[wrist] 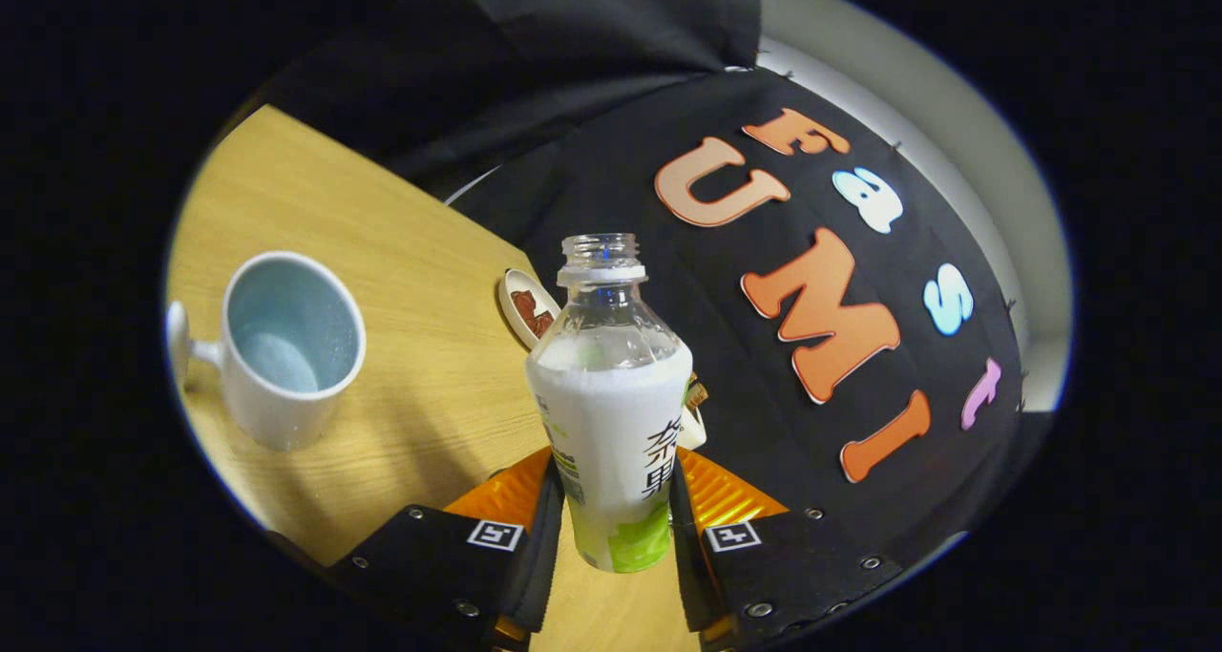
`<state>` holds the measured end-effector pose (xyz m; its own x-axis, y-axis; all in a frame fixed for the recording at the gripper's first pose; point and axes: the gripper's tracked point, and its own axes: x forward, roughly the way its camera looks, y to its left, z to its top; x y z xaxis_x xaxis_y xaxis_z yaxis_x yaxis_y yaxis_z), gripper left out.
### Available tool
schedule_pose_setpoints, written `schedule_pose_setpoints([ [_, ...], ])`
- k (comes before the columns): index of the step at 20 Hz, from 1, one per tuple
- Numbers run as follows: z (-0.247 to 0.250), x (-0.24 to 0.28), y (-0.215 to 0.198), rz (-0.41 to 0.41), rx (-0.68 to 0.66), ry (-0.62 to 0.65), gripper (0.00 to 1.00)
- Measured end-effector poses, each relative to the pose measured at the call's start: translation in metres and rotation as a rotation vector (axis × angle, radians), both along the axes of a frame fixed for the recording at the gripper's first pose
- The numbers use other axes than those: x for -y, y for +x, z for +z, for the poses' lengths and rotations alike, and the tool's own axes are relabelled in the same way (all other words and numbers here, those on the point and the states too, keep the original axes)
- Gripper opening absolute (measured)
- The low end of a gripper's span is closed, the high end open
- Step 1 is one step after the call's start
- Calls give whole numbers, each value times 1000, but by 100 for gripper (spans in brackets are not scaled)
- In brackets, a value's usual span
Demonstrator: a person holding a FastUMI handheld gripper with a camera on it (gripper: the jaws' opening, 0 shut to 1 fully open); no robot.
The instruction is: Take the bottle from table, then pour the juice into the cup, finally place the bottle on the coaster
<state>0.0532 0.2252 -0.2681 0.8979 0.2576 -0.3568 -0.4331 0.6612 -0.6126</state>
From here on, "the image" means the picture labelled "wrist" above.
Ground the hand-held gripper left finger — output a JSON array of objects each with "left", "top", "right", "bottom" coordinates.
[{"left": 329, "top": 447, "right": 566, "bottom": 649}]

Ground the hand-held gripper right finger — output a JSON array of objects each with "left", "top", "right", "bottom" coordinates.
[{"left": 668, "top": 447, "right": 903, "bottom": 649}]

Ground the clear juice bottle white label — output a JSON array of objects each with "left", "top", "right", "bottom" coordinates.
[{"left": 525, "top": 233, "right": 694, "bottom": 574}]

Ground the white cup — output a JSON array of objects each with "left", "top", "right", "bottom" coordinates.
[{"left": 167, "top": 251, "right": 368, "bottom": 453}]

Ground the cream toaster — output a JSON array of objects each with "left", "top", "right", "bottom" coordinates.
[{"left": 676, "top": 399, "right": 709, "bottom": 451}]

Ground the wooden table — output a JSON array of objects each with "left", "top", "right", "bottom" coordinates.
[{"left": 167, "top": 105, "right": 703, "bottom": 652}]

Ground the white oval plate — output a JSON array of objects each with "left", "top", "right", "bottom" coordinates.
[{"left": 497, "top": 268, "right": 562, "bottom": 351}]

